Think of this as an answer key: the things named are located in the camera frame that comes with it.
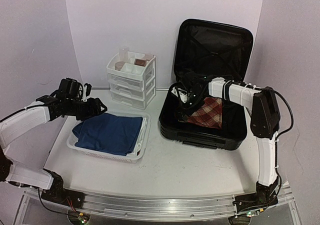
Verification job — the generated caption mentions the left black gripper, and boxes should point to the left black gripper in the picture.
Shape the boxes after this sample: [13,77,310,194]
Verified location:
[66,97,107,122]

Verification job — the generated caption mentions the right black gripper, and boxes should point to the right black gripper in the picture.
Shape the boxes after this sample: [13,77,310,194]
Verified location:
[175,91,206,122]

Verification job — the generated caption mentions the navy blue garment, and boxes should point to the navy blue garment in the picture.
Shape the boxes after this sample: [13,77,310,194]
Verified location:
[72,113,144,156]

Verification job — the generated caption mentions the white plastic drawer organizer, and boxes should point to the white plastic drawer organizer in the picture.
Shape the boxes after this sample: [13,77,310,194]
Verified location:
[106,51,156,110]

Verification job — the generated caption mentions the white perforated plastic basket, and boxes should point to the white perforated plastic basket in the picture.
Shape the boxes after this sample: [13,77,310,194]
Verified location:
[66,110,151,164]

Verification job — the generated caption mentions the octagonal beige powder jar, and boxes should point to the octagonal beige powder jar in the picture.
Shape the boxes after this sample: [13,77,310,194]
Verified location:
[114,61,125,71]

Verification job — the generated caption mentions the black ribbed hard-shell suitcase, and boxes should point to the black ribbed hard-shell suitcase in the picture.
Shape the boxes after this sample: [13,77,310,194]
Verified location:
[159,18,254,151]

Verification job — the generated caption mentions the small pink square box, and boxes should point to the small pink square box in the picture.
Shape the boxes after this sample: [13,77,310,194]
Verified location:
[142,53,154,61]

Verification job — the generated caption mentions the square bronze compact case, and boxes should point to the square bronze compact case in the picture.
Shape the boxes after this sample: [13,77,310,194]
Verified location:
[134,58,147,67]

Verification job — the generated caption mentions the translucent pink cylindrical container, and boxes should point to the translucent pink cylindrical container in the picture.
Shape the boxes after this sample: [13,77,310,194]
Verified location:
[119,46,129,63]

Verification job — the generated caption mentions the white garment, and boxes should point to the white garment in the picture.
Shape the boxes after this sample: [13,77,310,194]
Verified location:
[134,117,148,156]

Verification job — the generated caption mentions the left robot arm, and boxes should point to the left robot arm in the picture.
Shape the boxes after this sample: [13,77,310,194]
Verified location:
[0,78,108,208]

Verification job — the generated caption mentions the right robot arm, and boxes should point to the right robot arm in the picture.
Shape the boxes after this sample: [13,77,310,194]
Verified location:
[171,77,282,213]

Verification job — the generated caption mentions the red plaid folded garment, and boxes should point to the red plaid folded garment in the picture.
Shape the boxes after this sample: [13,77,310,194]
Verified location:
[176,97,223,130]

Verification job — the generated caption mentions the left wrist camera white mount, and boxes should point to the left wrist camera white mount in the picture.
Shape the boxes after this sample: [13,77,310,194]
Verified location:
[78,83,92,102]

